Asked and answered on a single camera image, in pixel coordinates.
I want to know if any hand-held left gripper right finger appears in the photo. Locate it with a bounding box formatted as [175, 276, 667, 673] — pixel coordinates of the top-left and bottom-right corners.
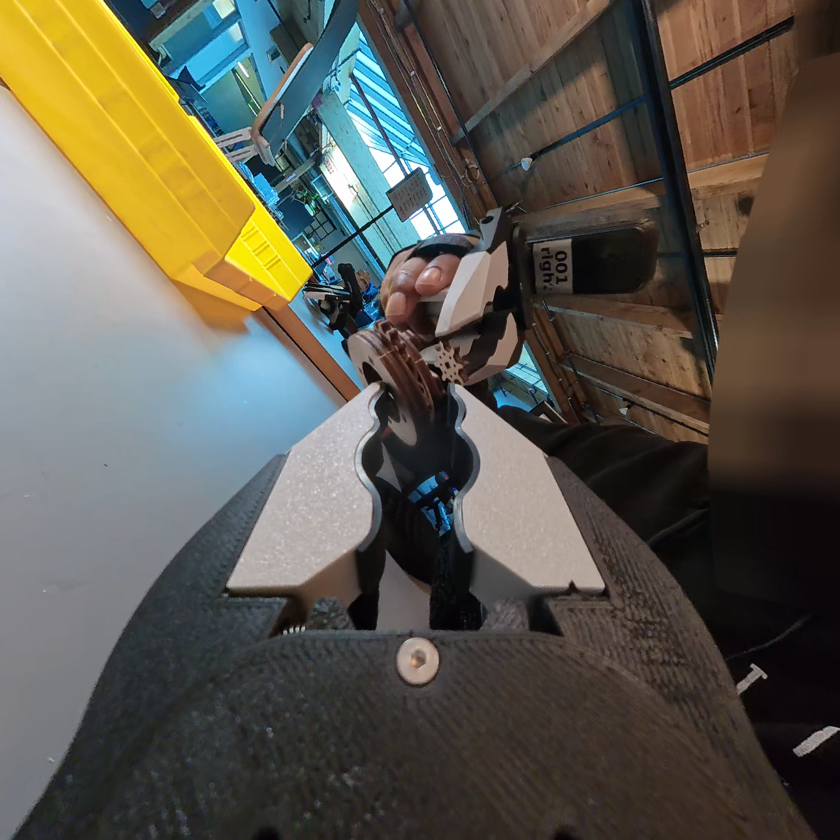
[449, 386, 608, 605]

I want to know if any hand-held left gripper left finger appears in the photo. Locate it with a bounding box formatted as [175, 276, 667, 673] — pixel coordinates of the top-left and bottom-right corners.
[226, 382, 389, 602]

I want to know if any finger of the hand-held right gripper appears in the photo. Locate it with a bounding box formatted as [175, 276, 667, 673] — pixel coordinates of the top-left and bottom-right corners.
[433, 244, 514, 337]
[458, 314, 524, 385]

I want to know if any small white gear piece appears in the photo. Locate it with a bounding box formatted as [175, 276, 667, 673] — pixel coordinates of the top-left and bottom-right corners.
[435, 344, 471, 385]

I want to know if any brown wooden gear assembly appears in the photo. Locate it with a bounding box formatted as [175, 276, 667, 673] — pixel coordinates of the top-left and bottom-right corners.
[346, 320, 455, 454]

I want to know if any white desk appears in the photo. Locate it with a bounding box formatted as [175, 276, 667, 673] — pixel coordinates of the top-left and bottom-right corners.
[0, 82, 363, 840]

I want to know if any person's right hand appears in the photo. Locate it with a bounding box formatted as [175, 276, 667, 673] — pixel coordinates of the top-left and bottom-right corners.
[381, 233, 481, 329]

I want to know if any sign on black pole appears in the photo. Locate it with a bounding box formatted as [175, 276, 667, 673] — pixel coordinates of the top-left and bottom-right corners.
[314, 167, 434, 266]

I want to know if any black and white device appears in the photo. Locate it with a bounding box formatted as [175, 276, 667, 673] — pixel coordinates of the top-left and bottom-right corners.
[302, 281, 352, 332]

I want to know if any black monitor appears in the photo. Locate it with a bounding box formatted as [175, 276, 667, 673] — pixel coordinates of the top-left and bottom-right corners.
[252, 0, 363, 166]

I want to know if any large yellow plastic bin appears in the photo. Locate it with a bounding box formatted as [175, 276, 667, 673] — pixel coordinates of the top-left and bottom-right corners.
[0, 0, 258, 293]

